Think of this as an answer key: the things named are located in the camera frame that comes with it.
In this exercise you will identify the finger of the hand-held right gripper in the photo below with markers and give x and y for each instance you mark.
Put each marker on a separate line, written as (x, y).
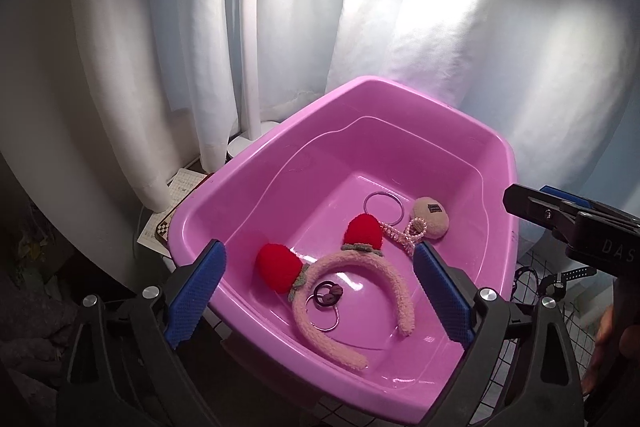
(530, 204)
(565, 196)

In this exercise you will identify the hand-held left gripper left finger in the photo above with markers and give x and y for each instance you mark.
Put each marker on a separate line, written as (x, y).
(195, 297)

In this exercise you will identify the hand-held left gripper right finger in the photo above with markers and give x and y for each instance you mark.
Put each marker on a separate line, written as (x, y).
(445, 297)

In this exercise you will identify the pink strawberry plush headband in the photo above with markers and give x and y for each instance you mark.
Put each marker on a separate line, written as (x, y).
(395, 282)

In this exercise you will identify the pearl hair claw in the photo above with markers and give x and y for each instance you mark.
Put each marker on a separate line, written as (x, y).
(400, 234)

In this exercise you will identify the beige plush hair clip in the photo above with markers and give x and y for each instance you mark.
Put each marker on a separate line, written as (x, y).
(435, 219)

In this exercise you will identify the thin metal bangle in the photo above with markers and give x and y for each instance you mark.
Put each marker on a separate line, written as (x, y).
(382, 193)
(325, 329)

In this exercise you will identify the pink plastic basin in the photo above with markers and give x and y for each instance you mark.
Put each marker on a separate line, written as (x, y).
(350, 147)

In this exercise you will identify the person's right hand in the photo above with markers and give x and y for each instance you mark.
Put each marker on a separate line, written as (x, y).
(602, 337)

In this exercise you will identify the black studded wrist watch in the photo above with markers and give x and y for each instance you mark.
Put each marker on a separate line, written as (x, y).
(575, 273)

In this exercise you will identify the white black grid tablecloth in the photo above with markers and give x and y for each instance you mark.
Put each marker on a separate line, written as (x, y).
(582, 312)

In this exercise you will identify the stack of papers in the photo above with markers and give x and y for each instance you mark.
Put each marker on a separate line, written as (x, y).
(182, 189)

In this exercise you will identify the white curtain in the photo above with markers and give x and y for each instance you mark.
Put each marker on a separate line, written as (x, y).
(450, 32)

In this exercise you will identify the white desk lamp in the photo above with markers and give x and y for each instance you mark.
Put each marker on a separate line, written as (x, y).
(248, 57)

